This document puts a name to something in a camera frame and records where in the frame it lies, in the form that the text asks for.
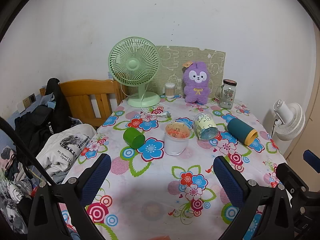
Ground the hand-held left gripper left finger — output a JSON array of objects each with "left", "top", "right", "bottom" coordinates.
[{"left": 27, "top": 153, "right": 112, "bottom": 240}]

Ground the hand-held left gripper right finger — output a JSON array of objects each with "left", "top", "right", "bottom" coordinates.
[{"left": 213, "top": 155, "right": 296, "bottom": 240}]

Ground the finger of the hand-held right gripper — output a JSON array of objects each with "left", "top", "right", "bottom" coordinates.
[
  {"left": 303, "top": 150, "right": 320, "bottom": 173},
  {"left": 275, "top": 162, "right": 311, "bottom": 200}
]

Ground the white cup with orange inside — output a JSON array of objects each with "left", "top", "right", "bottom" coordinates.
[{"left": 164, "top": 122, "right": 193, "bottom": 156}]

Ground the green plastic cup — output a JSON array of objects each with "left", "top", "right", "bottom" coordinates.
[{"left": 123, "top": 127, "right": 146, "bottom": 149}]

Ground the clear printed plastic cup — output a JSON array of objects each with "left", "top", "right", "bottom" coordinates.
[{"left": 194, "top": 112, "right": 219, "bottom": 140}]

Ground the white standing fan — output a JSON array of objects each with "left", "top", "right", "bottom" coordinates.
[{"left": 271, "top": 99, "right": 306, "bottom": 141}]

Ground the white printed shirt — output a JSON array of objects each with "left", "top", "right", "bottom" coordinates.
[{"left": 36, "top": 124, "right": 97, "bottom": 178}]

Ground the teal tumbler with yellow rim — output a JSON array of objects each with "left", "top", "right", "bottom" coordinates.
[{"left": 227, "top": 118, "right": 258, "bottom": 146}]

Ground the floral tablecloth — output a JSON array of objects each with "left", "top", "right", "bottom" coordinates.
[{"left": 59, "top": 95, "right": 290, "bottom": 240}]

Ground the pile of clothes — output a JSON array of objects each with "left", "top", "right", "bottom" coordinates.
[{"left": 14, "top": 78, "right": 83, "bottom": 157}]

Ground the glass jar mug with lid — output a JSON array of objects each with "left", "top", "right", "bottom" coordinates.
[{"left": 215, "top": 79, "right": 237, "bottom": 109}]

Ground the printed blanket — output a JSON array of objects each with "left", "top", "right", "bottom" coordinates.
[{"left": 0, "top": 145, "right": 37, "bottom": 234}]

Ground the blue-grey cloth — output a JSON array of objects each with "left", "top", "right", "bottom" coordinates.
[{"left": 40, "top": 87, "right": 59, "bottom": 111}]

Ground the purple plush toy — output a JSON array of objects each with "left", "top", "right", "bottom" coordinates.
[{"left": 182, "top": 60, "right": 213, "bottom": 104}]

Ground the cotton swab jar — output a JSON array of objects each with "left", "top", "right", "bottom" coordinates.
[{"left": 164, "top": 82, "right": 175, "bottom": 98}]

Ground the green desk fan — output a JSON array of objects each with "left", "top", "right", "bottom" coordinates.
[{"left": 108, "top": 37, "right": 161, "bottom": 108}]

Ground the grey-green patterned board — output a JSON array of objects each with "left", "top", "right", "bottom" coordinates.
[{"left": 147, "top": 46, "right": 226, "bottom": 99}]

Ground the black cable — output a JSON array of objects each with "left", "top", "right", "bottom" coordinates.
[{"left": 0, "top": 117, "right": 54, "bottom": 186}]

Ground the white power cable with plug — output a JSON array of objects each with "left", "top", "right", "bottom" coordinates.
[{"left": 120, "top": 82, "right": 172, "bottom": 119}]

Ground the wall socket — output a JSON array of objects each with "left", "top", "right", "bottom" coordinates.
[{"left": 22, "top": 93, "right": 36, "bottom": 107}]

